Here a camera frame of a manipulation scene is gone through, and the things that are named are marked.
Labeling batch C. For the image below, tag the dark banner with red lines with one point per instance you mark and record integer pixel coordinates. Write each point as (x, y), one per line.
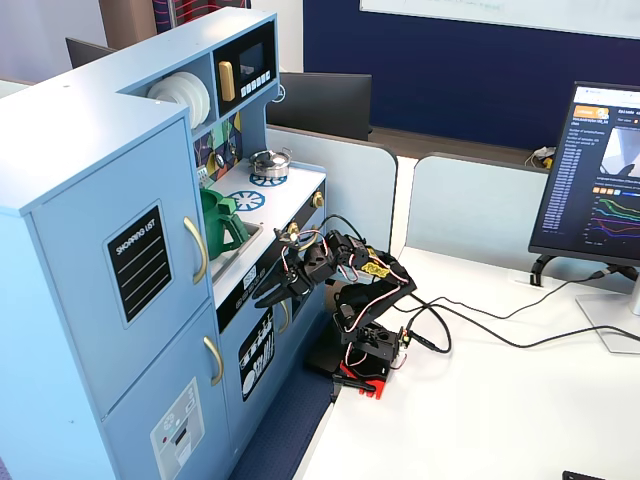
(167, 10)

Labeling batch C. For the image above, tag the silver monitor stand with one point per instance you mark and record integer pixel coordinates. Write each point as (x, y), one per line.
(600, 320)

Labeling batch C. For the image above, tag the small metal toy grater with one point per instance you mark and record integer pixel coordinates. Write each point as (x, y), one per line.
(201, 175)

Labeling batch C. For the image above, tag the brown wooden door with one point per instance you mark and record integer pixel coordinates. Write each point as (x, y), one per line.
(127, 20)

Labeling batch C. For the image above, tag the small dark switched-off monitor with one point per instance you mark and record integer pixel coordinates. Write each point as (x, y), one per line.
(84, 51)

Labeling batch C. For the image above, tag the white toy plate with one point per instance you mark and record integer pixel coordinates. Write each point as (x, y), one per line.
(155, 93)
(174, 86)

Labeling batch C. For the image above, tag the large dark switched-off monitor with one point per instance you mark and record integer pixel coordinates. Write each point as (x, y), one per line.
(325, 102)

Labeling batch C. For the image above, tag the small metal toy ladle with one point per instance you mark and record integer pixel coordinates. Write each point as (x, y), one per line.
(220, 160)

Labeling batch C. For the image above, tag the blue shopping list cabinet door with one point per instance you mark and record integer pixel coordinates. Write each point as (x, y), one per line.
(75, 300)

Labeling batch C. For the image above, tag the red robot base clamp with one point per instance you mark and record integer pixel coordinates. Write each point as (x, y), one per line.
(372, 392)

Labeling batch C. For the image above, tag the small metal pot with lid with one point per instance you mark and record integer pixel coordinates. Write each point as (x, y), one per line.
(270, 163)

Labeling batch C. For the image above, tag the lit computer monitor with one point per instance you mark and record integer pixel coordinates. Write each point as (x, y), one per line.
(575, 200)

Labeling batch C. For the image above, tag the blue dishwasher door black print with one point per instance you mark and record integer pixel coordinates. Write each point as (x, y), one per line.
(235, 400)

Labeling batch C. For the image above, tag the white whiteboard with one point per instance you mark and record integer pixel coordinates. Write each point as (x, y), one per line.
(500, 12)

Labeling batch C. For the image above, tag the blue ice dispenser cabinet door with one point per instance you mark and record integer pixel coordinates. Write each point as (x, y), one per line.
(140, 390)

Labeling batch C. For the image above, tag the light blue toy kitchen cabinet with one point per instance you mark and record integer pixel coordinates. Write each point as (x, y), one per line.
(75, 125)

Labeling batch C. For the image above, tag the gold oven knob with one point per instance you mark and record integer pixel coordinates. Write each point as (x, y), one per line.
(317, 199)
(292, 230)

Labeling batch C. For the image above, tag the stack of white plates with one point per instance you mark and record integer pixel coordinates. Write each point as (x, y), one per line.
(200, 107)

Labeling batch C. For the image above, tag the flat black device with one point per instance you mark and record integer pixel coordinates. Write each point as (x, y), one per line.
(600, 476)

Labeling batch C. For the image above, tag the black base block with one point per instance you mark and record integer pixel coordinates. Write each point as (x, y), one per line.
(322, 360)

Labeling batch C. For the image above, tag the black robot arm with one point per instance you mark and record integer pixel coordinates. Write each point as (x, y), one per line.
(380, 280)

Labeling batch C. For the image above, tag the silver toy sink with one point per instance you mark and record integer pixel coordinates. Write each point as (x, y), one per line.
(225, 265)

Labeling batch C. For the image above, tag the navy blue fabric panel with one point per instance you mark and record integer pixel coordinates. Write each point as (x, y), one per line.
(285, 435)

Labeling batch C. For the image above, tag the grey desk divider panel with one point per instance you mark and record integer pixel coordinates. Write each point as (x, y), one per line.
(475, 210)
(360, 200)

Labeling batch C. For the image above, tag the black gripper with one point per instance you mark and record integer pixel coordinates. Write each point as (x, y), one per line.
(289, 285)

